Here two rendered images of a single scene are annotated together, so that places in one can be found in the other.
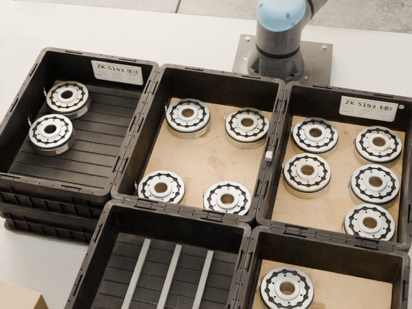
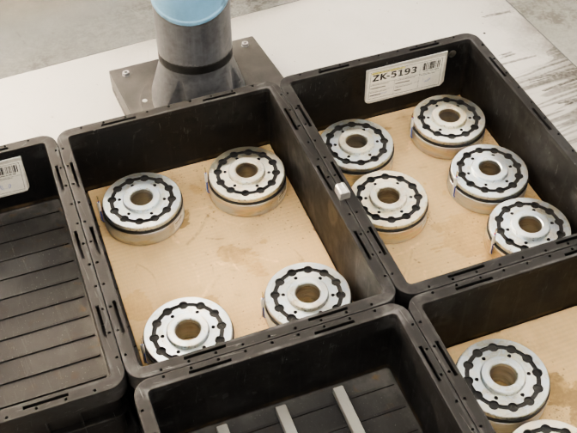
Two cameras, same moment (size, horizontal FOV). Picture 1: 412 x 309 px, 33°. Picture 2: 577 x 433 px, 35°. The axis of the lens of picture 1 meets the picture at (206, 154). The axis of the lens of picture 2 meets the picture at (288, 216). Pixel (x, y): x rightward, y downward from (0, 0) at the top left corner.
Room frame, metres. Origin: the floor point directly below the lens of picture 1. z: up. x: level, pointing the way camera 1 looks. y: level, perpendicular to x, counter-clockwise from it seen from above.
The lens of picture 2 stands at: (0.31, 0.38, 1.72)
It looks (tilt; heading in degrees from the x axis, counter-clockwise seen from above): 47 degrees down; 324
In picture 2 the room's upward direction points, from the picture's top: 1 degrees counter-clockwise
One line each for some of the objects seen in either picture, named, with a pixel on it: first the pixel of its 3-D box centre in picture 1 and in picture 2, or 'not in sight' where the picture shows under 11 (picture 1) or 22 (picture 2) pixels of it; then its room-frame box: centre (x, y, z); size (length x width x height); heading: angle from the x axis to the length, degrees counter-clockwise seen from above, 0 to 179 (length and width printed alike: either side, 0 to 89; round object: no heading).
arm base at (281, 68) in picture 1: (276, 54); (197, 71); (1.34, -0.20, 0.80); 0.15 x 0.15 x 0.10
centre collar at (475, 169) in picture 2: (375, 182); (489, 168); (0.86, -0.36, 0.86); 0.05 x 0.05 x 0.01
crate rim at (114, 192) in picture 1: (203, 138); (214, 215); (0.97, 0.00, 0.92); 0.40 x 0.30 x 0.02; 164
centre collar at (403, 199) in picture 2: (307, 170); (388, 196); (0.90, -0.22, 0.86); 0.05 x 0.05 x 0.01
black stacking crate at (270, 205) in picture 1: (339, 175); (437, 181); (0.88, -0.28, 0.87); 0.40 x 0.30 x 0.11; 164
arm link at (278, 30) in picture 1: (281, 17); (191, 4); (1.35, -0.21, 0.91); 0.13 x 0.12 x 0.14; 145
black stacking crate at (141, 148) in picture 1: (204, 152); (216, 243); (0.97, 0.00, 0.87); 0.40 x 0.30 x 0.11; 164
